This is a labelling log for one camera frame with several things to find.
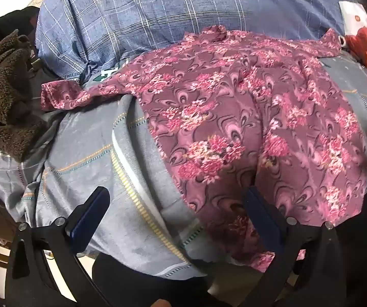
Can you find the blue plaid quilt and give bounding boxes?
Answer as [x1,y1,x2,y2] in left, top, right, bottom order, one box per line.
[36,0,363,83]

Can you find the grey printed bed sheet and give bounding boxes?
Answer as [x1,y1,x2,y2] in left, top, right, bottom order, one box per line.
[0,49,367,279]

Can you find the brown fleece garment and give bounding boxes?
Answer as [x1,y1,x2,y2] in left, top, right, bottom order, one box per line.
[0,32,48,192]

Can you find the pink floral shirt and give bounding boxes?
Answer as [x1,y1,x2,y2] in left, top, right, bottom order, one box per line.
[40,26,367,273]

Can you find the person's black pants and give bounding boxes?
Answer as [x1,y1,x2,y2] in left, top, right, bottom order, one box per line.
[92,177,367,307]

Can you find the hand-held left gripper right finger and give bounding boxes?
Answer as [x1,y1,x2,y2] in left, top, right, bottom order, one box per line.
[242,187,348,307]

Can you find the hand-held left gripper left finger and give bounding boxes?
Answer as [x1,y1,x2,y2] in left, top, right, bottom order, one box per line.
[6,186,110,307]

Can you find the black cloth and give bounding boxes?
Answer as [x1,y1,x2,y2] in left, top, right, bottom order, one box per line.
[0,6,41,40]

